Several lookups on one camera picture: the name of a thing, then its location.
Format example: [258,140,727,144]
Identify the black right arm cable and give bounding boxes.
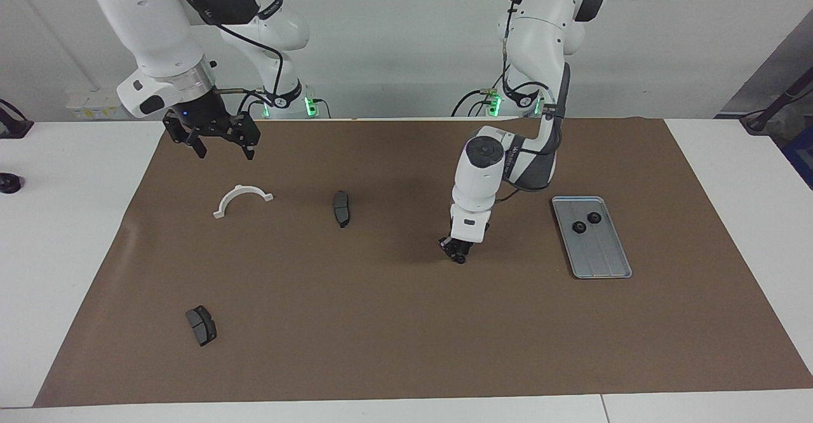
[177,0,283,116]

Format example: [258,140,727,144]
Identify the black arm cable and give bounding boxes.
[499,1,560,119]
[177,0,283,116]

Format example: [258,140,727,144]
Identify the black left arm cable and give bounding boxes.
[499,1,560,119]

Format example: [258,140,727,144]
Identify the dark grey slotted brake pad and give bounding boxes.
[185,305,217,347]

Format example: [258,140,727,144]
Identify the silver metal tray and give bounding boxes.
[551,196,633,280]

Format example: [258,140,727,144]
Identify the white wall box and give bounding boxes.
[65,90,124,120]

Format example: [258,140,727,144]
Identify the blue crate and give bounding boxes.
[780,124,813,190]

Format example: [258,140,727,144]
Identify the black base power cables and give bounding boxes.
[452,61,547,118]
[236,88,331,119]

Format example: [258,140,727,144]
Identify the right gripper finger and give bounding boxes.
[227,113,261,160]
[164,113,208,159]

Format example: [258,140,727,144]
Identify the brown table mat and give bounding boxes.
[33,117,813,408]

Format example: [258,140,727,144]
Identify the black table clamp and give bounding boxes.
[0,99,34,139]

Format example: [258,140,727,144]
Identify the black stand pole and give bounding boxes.
[740,67,813,135]

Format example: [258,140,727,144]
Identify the white curved plastic bracket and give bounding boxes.
[213,184,274,220]

